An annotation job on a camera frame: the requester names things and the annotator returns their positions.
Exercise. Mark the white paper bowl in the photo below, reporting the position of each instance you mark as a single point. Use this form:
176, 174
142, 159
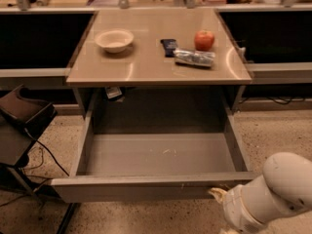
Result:
115, 40

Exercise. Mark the grey rail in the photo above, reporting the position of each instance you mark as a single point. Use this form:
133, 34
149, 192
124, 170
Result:
281, 73
34, 78

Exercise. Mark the red apple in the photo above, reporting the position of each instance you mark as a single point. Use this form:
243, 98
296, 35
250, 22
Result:
204, 40

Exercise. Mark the grey top drawer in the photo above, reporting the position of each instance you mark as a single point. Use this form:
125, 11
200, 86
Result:
156, 144

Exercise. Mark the silver foil snack bag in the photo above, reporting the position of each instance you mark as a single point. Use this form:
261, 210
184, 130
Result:
193, 57

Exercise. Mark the grey right side rail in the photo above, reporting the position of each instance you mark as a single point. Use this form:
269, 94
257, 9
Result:
281, 73

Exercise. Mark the grey left side rail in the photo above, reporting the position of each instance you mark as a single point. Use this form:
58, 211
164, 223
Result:
34, 78

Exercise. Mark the grey drawer cabinet with top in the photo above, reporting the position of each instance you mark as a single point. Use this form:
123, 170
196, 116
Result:
157, 87

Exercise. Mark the dark blue snack bar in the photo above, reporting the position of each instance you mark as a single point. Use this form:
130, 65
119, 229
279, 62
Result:
169, 46

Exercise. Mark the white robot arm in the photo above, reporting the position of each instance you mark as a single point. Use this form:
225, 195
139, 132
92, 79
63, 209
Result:
284, 189

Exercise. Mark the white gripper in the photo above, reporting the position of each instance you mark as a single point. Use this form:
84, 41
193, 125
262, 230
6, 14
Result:
240, 208

